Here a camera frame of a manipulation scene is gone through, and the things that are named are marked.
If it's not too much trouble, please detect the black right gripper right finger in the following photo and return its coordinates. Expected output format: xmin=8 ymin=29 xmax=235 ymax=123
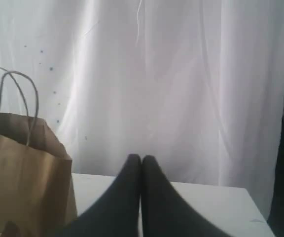
xmin=141 ymin=156 xmax=221 ymax=237

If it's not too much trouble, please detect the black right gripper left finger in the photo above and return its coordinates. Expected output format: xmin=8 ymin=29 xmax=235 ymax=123
xmin=63 ymin=154 xmax=142 ymax=237

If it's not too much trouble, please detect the brown paper bag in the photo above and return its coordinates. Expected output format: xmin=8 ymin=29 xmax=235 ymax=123
xmin=0 ymin=66 xmax=78 ymax=237

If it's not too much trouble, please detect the white backdrop curtain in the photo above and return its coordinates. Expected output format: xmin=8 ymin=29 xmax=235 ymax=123
xmin=0 ymin=0 xmax=284 ymax=186

